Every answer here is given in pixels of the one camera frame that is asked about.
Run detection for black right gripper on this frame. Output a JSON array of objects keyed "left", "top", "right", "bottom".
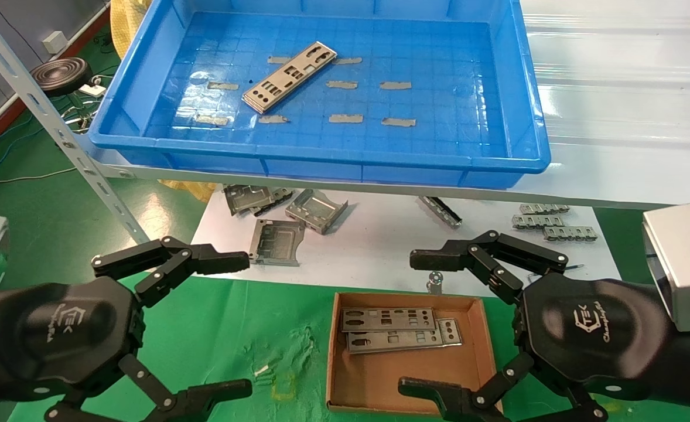
[{"left": 398, "top": 230, "right": 690, "bottom": 422}]

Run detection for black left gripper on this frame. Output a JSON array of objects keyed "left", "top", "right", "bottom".
[{"left": 0, "top": 275, "right": 253, "bottom": 422}]

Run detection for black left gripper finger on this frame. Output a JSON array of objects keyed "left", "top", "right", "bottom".
[{"left": 90, "top": 236, "right": 251, "bottom": 308}]

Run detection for silver metal I/O shield plate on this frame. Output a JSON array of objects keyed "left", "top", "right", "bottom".
[
  {"left": 346, "top": 318, "right": 463, "bottom": 355},
  {"left": 242, "top": 40, "right": 339, "bottom": 114},
  {"left": 340, "top": 307, "right": 438, "bottom": 334}
]

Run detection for brown cardboard box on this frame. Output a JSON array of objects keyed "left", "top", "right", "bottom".
[{"left": 326, "top": 292, "right": 503, "bottom": 418}]

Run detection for blue plastic tray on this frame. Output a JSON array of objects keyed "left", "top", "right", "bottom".
[{"left": 89, "top": 0, "right": 553, "bottom": 189}]

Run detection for white board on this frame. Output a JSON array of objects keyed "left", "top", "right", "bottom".
[{"left": 180, "top": 186, "right": 622, "bottom": 294}]

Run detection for grey metal connector strip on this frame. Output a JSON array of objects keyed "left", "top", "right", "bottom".
[
  {"left": 543, "top": 226, "right": 599, "bottom": 243},
  {"left": 511, "top": 215, "right": 562, "bottom": 230},
  {"left": 519, "top": 203, "right": 571, "bottom": 215}
]

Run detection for black round stool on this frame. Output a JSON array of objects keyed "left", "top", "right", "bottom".
[{"left": 30, "top": 57, "right": 94, "bottom": 98}]

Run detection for grey flat metal frame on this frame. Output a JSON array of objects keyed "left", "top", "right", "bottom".
[{"left": 248, "top": 219, "right": 306, "bottom": 268}]

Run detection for grey folded metal bracket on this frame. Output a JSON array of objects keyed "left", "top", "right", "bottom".
[
  {"left": 224, "top": 184, "right": 275, "bottom": 216},
  {"left": 251, "top": 187, "right": 294, "bottom": 215}
]

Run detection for grey U-shaped metal bracket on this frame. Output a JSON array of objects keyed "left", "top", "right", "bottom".
[{"left": 285, "top": 188, "right": 349, "bottom": 236}]

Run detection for grey metal rail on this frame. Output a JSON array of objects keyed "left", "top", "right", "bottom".
[{"left": 418, "top": 196, "right": 463, "bottom": 230}]

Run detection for tangled grey cable bundle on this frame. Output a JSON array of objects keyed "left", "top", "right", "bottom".
[{"left": 58, "top": 94, "right": 111, "bottom": 132}]

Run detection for white floor cable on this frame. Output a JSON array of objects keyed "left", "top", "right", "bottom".
[{"left": 0, "top": 166, "right": 77, "bottom": 186}]

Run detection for grey perforated rack post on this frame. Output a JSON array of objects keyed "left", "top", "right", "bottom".
[{"left": 0, "top": 9, "right": 152, "bottom": 246}]

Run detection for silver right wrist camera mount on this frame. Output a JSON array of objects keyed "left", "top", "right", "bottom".
[{"left": 642, "top": 202, "right": 690, "bottom": 335}]

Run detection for white wall socket box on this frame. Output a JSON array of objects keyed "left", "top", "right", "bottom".
[{"left": 42, "top": 30, "right": 69, "bottom": 55}]

